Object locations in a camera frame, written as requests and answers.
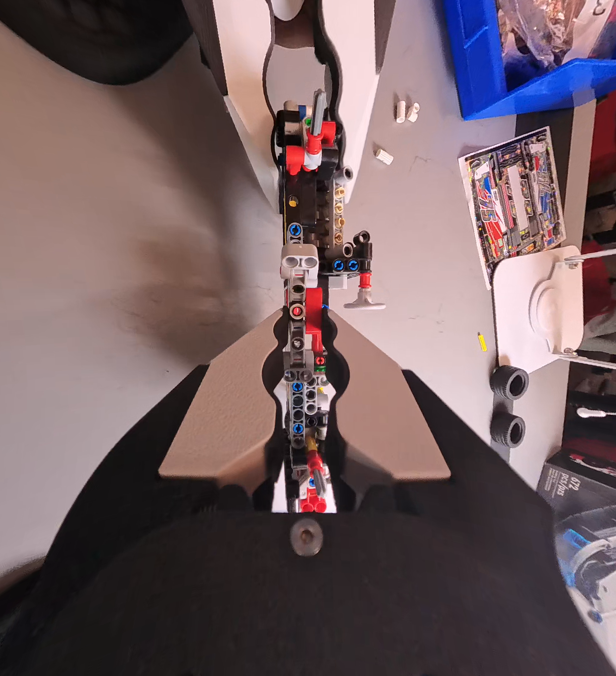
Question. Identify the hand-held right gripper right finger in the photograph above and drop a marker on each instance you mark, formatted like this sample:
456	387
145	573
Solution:
392	422

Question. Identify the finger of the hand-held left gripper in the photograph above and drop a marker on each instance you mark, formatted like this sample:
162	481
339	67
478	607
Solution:
358	63
244	63

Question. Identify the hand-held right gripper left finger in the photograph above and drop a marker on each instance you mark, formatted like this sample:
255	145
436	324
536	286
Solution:
218	422

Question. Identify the lego car chassis assembly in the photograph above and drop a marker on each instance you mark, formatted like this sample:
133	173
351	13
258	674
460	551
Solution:
302	195

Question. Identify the small white lego connector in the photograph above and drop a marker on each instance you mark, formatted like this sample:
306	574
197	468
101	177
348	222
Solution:
401	111
412	113
384	156

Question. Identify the black rubber lego tire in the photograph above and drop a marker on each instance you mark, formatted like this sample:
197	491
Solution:
497	429
498	380

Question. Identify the plastic bag of lego parts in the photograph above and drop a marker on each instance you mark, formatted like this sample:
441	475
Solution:
540	37

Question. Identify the lego set box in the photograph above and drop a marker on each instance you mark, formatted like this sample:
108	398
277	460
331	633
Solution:
603	554

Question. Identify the blue plastic bin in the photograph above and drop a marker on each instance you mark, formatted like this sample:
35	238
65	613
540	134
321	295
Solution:
477	63

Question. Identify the colourful sticker sheet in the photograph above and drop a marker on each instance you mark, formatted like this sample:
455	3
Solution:
514	211

